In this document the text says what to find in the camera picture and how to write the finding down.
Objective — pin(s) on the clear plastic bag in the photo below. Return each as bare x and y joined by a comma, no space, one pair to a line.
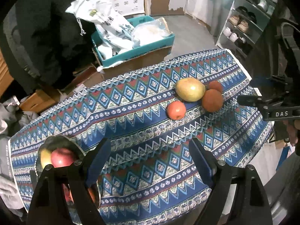
150,32

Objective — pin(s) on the large red apple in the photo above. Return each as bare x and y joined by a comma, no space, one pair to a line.
62,157

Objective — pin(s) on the patterned blue tablecloth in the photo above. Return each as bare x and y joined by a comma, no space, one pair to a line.
150,177

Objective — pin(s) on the small orange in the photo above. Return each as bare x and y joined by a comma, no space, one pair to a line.
216,86
176,110

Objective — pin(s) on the white printed plastic bag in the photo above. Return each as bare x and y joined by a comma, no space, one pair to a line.
112,27

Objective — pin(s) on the clear glass fruit bowl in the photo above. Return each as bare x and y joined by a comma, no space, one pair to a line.
77,182

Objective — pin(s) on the grey shoe rack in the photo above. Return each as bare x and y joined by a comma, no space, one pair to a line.
245,23

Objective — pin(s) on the right hand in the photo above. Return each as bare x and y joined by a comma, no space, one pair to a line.
292,129

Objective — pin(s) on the dark hanging clothing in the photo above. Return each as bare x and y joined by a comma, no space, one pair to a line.
43,45

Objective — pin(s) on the medium orange centre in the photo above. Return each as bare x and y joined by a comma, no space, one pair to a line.
212,100

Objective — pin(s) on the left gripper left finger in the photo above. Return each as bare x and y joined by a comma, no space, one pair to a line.
48,204

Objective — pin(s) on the teal cardboard box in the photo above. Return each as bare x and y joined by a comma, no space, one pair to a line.
110,56

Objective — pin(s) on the green-yellow mango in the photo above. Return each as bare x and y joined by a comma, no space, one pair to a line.
45,157

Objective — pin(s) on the brown cardboard box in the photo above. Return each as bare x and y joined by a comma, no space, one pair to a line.
44,98

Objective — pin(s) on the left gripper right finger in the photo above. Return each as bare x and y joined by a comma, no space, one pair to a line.
250,204

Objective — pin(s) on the yellow mango far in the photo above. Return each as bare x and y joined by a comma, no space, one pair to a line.
190,89

